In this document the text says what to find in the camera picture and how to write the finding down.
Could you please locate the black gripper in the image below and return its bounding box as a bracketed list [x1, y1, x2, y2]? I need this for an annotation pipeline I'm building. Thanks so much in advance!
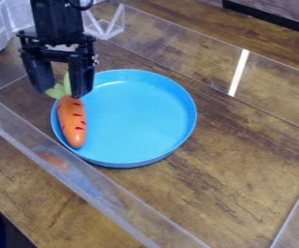
[17, 11, 97, 99]

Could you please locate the orange toy carrot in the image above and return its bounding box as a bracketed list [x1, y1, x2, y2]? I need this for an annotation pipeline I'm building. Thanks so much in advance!
[45, 71, 88, 150]

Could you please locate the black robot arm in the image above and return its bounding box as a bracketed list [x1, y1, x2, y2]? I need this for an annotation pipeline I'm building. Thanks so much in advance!
[17, 0, 97, 99]

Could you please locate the blue round tray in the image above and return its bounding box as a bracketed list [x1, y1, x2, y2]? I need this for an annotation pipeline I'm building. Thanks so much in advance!
[49, 68, 197, 169]

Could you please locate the white patterned curtain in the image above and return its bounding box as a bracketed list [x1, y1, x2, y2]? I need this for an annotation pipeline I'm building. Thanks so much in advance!
[0, 0, 32, 50]

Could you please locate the clear acrylic front barrier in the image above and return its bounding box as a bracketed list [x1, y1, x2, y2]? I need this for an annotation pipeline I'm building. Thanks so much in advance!
[0, 103, 209, 248]

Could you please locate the black bar at top right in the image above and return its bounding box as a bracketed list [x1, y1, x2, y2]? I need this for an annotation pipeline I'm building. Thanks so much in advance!
[222, 0, 299, 32]

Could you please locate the clear acrylic corner bracket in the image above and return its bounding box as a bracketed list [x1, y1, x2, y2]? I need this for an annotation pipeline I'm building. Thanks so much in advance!
[82, 4, 124, 41]

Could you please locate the black cable loop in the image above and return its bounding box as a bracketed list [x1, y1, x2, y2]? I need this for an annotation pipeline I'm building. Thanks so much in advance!
[64, 0, 94, 12]

